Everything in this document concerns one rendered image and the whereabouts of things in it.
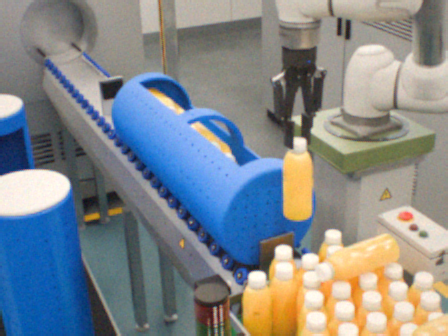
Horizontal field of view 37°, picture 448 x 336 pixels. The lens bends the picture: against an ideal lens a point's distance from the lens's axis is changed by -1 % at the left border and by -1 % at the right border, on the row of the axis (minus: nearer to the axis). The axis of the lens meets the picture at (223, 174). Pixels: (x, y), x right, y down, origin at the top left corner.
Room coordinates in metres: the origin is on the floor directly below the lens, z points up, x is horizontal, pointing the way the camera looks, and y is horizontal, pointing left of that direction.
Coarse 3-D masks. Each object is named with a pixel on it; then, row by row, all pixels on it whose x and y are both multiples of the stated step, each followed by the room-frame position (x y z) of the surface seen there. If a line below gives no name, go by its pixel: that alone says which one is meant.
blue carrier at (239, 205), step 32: (128, 96) 2.15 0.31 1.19; (128, 128) 2.05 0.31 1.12; (160, 128) 1.88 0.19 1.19; (192, 128) 1.79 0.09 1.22; (160, 160) 1.80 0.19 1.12; (192, 160) 1.66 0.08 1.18; (224, 160) 1.58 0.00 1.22; (256, 160) 1.54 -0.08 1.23; (192, 192) 1.59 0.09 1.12; (224, 192) 1.48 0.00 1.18; (256, 192) 1.47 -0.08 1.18; (224, 224) 1.43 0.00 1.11; (256, 224) 1.47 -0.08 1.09; (288, 224) 1.51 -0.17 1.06; (256, 256) 1.47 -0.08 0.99
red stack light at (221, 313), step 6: (228, 300) 0.96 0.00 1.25; (198, 306) 0.95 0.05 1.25; (204, 306) 0.94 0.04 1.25; (216, 306) 0.94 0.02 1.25; (222, 306) 0.94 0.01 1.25; (228, 306) 0.96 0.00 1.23; (198, 312) 0.95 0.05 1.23; (204, 312) 0.94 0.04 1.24; (210, 312) 0.94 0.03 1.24; (216, 312) 0.94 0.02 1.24; (222, 312) 0.94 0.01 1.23; (228, 312) 0.96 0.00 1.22; (198, 318) 0.95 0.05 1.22; (204, 318) 0.94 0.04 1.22; (210, 318) 0.94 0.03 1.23; (216, 318) 0.94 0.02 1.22; (222, 318) 0.94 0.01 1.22; (210, 324) 0.94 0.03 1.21; (216, 324) 0.94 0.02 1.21
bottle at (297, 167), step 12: (288, 156) 1.39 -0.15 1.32; (300, 156) 1.38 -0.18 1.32; (288, 168) 1.38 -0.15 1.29; (300, 168) 1.37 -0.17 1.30; (312, 168) 1.39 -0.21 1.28; (288, 180) 1.38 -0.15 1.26; (300, 180) 1.37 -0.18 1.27; (288, 192) 1.38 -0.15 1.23; (300, 192) 1.37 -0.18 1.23; (288, 204) 1.38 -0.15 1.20; (300, 204) 1.37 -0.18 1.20; (288, 216) 1.38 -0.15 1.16; (300, 216) 1.37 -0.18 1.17
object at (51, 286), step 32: (0, 224) 1.66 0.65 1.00; (32, 224) 1.67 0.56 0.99; (64, 224) 1.73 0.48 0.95; (0, 256) 1.67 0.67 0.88; (32, 256) 1.66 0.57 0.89; (64, 256) 1.72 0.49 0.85; (0, 288) 1.69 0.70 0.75; (32, 288) 1.66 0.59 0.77; (64, 288) 1.70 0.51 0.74; (32, 320) 1.66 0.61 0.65; (64, 320) 1.69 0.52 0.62
